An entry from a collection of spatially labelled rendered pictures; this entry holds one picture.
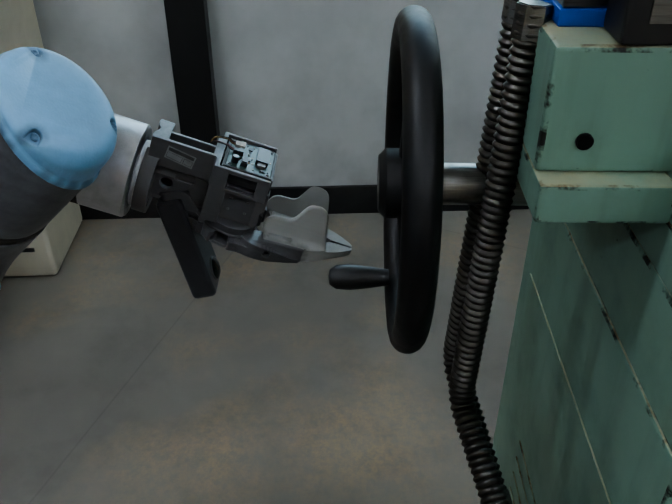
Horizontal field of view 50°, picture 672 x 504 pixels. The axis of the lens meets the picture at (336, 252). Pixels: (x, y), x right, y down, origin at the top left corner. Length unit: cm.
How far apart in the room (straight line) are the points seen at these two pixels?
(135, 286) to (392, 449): 82
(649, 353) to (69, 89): 45
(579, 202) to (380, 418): 105
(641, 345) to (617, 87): 20
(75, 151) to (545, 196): 31
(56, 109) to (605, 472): 53
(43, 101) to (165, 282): 145
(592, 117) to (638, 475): 28
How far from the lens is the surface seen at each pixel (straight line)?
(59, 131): 49
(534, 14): 54
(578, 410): 76
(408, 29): 55
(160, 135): 67
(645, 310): 60
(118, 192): 67
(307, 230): 69
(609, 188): 53
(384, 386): 159
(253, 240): 68
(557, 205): 53
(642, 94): 53
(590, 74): 51
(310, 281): 188
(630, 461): 64
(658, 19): 51
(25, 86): 50
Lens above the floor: 111
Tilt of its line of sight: 34 degrees down
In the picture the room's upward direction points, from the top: straight up
